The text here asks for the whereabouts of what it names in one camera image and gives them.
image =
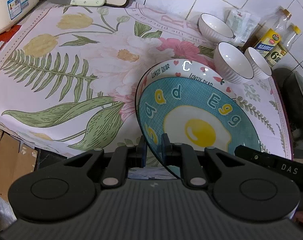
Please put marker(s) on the floral tablecloth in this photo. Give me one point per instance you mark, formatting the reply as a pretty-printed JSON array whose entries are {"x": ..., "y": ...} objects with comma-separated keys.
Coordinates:
[{"x": 91, "y": 55}]

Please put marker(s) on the black pot with lid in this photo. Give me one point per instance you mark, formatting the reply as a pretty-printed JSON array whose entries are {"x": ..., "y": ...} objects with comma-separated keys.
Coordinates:
[{"x": 299, "y": 87}]

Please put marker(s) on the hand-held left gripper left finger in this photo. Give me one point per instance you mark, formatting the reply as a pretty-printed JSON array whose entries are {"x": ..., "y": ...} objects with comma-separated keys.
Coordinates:
[{"x": 142, "y": 155}]

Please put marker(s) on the clear vinegar bottle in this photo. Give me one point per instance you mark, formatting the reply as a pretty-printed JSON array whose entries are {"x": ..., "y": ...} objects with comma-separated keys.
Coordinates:
[{"x": 276, "y": 56}]

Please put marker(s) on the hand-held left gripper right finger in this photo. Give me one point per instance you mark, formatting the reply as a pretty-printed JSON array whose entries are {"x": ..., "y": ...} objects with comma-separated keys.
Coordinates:
[{"x": 166, "y": 151}]

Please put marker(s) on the white plastic bag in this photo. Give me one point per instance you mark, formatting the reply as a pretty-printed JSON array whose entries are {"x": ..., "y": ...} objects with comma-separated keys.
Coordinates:
[{"x": 241, "y": 22}]

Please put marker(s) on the white rice cooker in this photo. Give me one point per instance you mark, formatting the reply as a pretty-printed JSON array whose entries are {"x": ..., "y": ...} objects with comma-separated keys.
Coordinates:
[{"x": 6, "y": 0}]

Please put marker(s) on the brown cardboard box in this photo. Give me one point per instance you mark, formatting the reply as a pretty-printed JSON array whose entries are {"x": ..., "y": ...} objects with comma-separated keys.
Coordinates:
[{"x": 9, "y": 160}]

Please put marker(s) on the white ribbed bowl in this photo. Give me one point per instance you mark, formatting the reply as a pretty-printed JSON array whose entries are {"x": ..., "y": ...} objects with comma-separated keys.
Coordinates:
[
  {"x": 214, "y": 26},
  {"x": 231, "y": 57},
  {"x": 260, "y": 62}
]

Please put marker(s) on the teal fried egg plate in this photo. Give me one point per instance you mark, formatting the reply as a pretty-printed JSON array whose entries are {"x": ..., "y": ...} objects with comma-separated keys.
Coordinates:
[{"x": 199, "y": 132}]

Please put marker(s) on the cooking wine bottle yellow label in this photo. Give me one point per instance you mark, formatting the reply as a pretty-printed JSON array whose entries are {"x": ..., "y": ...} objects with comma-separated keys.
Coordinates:
[{"x": 269, "y": 42}]

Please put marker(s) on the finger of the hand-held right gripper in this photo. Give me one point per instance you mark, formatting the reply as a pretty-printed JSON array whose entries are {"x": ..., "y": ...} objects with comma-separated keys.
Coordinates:
[{"x": 254, "y": 156}]

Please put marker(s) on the pink bunny print plate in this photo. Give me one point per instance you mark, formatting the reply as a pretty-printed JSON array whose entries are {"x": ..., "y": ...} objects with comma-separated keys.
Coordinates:
[{"x": 166, "y": 70}]

